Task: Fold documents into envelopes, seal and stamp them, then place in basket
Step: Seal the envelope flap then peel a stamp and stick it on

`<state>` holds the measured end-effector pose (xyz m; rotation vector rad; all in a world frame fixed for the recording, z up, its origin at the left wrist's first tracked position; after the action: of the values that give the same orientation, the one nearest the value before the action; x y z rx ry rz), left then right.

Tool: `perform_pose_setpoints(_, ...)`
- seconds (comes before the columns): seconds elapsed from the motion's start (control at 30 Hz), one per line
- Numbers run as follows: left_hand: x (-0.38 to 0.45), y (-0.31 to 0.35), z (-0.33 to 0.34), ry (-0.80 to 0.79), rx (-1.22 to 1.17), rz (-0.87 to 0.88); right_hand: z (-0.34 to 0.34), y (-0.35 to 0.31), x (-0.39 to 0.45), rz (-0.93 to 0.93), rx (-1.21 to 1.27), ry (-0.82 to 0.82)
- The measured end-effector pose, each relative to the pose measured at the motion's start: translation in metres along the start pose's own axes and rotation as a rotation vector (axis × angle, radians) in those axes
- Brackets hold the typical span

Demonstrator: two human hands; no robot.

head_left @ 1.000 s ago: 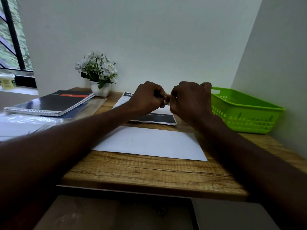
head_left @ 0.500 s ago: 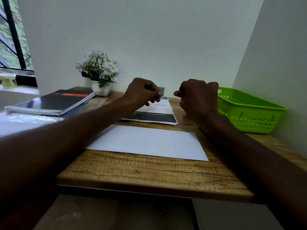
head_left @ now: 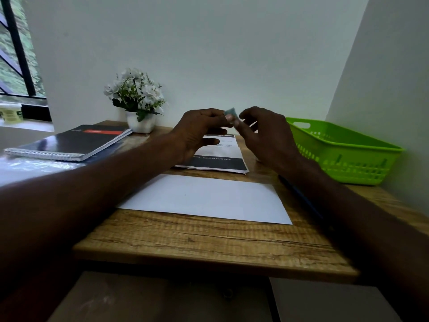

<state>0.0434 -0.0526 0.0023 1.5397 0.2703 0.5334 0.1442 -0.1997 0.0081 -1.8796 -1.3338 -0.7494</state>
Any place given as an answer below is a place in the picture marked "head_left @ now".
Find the clear plastic sleeve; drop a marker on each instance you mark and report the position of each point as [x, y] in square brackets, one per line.
[40, 165]

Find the white flower plant in pot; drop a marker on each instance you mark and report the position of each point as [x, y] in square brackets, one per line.
[137, 92]

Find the green plastic basket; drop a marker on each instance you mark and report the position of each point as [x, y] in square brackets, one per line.
[348, 157]

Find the small cream jar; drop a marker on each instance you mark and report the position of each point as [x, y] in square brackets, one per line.
[11, 113]

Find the black window grille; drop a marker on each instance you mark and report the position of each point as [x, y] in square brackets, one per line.
[18, 56]

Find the small teal stamp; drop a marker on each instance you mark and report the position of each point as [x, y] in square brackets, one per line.
[230, 113]

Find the white envelope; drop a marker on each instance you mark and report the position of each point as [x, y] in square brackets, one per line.
[207, 197]

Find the person's left hand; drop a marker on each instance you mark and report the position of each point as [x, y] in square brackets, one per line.
[194, 134]

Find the black spiral notebook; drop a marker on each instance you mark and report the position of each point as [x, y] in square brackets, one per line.
[73, 144]

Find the person's right hand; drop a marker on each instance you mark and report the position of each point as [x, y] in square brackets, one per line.
[271, 137]

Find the blue book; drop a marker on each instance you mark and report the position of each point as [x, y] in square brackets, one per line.
[107, 152]

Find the stack of white envelopes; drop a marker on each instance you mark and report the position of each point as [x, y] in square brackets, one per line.
[26, 176]

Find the person's right forearm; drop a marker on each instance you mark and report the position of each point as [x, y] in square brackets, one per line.
[365, 231]

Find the white window sill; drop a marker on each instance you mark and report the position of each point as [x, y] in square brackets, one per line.
[30, 125]

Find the blue pen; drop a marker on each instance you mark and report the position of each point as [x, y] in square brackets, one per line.
[301, 197]

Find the printed sheet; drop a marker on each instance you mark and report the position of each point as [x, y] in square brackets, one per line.
[224, 157]

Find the person's left forearm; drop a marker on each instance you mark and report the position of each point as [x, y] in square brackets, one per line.
[73, 211]

